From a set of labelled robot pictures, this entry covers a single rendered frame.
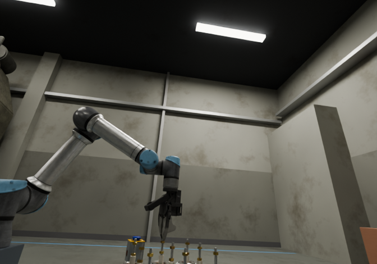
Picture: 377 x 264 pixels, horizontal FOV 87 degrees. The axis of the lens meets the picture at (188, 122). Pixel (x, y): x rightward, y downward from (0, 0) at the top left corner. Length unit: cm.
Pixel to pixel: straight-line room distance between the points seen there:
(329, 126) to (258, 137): 149
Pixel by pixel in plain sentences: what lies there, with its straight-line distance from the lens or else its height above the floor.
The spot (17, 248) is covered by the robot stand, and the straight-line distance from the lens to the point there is 109.
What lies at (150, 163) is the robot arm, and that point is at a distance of 85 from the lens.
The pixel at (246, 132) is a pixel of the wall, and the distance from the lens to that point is 453.
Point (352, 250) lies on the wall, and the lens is 335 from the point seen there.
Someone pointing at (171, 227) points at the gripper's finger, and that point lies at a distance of 99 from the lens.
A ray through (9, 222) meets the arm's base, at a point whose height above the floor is 38.
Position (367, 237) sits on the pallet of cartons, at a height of 35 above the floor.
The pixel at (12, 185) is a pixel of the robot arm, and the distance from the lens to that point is 103.
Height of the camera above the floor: 44
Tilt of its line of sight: 25 degrees up
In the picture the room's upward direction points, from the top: 3 degrees clockwise
